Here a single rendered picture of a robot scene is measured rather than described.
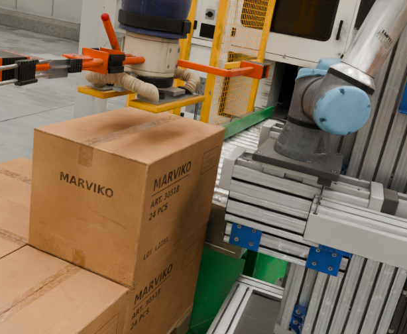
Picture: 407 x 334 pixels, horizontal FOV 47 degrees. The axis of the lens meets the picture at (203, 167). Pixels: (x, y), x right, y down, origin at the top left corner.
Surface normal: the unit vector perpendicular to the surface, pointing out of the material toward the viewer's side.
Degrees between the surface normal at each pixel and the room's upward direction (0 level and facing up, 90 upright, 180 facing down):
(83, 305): 0
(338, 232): 90
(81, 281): 0
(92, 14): 90
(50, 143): 90
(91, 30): 89
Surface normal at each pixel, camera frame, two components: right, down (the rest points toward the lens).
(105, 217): -0.40, 0.23
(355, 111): 0.06, 0.45
